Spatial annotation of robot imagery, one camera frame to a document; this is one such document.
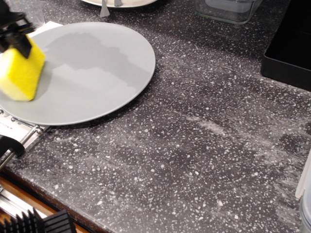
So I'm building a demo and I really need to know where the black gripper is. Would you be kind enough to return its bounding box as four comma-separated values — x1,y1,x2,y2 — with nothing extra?
0,0,35,58

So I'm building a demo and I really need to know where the yellow sponge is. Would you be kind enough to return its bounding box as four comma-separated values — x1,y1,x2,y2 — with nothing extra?
0,36,46,101

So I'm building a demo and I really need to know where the grey round plate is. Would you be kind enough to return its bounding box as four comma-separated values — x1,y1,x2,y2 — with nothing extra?
0,22,156,126

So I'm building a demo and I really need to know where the white plate with cutlery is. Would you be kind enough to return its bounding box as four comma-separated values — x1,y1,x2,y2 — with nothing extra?
82,0,156,8

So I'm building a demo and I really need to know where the black clamp with metal screw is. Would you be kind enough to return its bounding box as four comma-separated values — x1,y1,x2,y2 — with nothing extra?
0,125,44,170

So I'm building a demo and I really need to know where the black ribbed heat sink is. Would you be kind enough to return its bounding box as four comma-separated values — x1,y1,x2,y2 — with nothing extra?
0,210,77,233

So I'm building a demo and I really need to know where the clear glass container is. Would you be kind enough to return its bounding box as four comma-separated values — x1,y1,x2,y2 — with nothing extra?
194,0,262,25

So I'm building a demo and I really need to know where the black plastic tray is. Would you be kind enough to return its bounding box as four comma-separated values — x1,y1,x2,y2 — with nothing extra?
260,0,311,91

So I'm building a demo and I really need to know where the aluminium rail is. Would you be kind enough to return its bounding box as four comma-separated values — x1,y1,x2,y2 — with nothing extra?
0,188,47,218

